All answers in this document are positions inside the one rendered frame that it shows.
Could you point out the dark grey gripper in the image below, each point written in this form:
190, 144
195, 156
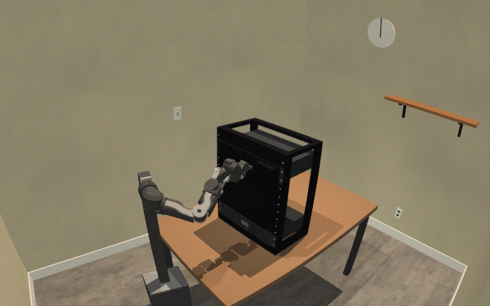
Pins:
237, 171

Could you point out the black server rack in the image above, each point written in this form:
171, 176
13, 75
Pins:
256, 205

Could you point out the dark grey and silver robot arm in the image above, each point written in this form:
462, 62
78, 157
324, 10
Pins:
153, 199

